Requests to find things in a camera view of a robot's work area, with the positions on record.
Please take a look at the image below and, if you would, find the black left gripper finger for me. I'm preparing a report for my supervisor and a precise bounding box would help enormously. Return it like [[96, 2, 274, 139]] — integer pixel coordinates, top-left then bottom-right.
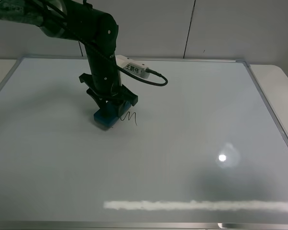
[[86, 89, 107, 112]]

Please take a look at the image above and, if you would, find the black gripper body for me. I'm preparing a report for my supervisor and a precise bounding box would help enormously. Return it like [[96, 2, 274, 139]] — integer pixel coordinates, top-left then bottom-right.
[[79, 73, 138, 106]]

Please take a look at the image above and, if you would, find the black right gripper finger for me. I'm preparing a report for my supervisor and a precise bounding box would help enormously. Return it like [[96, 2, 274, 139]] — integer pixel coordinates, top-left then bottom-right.
[[115, 101, 130, 117]]

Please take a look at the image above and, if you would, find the blue whiteboard eraser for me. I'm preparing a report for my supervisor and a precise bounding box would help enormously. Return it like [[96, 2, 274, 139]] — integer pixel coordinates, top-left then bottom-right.
[[94, 101, 131, 129]]

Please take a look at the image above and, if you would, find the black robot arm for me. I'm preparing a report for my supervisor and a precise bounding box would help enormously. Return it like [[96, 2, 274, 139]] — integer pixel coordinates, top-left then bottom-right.
[[0, 0, 138, 117]]

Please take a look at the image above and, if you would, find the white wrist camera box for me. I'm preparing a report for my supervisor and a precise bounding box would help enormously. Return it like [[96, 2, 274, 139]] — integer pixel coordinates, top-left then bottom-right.
[[115, 55, 150, 80]]

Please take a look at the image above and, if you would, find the white whiteboard with aluminium frame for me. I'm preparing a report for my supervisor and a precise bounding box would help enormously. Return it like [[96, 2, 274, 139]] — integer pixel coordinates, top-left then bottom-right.
[[0, 58, 288, 230]]

